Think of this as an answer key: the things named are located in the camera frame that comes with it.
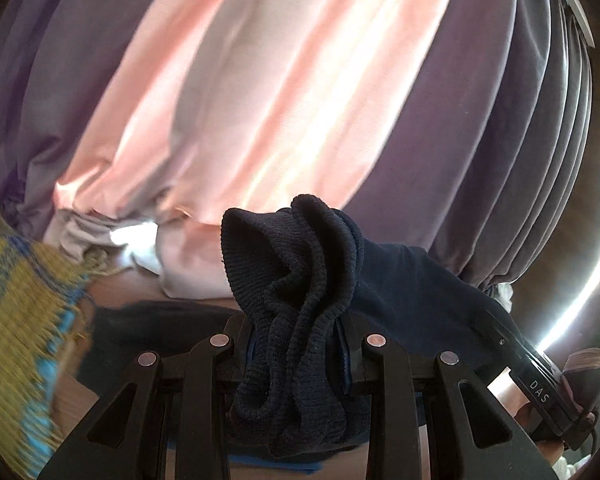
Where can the yellow plaid fringed scarf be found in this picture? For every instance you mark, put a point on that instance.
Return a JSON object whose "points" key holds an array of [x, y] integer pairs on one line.
{"points": [[25, 310]]}

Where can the curtain rail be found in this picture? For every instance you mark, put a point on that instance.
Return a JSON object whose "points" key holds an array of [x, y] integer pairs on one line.
{"points": [[572, 0]]}

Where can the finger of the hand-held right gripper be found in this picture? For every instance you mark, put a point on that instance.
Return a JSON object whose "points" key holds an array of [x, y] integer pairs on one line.
{"points": [[505, 335]]}

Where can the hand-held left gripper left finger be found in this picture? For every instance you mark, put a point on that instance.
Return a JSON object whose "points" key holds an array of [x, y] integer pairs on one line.
{"points": [[200, 390]]}

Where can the folded blue garment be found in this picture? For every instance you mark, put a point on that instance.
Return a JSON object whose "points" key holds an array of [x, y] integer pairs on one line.
{"points": [[280, 465]]}

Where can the navy blue pants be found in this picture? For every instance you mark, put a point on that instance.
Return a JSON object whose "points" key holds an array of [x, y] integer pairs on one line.
{"points": [[300, 280]]}

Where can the person's right hand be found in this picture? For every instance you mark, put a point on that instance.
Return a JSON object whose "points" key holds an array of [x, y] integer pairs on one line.
{"points": [[530, 412]]}

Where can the white sheer curtain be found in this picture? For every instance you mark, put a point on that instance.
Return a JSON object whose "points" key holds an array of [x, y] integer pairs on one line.
{"points": [[115, 245]]}

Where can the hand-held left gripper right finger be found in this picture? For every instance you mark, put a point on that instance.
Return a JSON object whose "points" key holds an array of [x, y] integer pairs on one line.
{"points": [[395, 395]]}

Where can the folded black garment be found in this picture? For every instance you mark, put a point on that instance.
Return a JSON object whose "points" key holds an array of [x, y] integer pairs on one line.
{"points": [[155, 330]]}

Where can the pink curtain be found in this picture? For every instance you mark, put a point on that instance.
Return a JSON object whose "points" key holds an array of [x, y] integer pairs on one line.
{"points": [[260, 95]]}

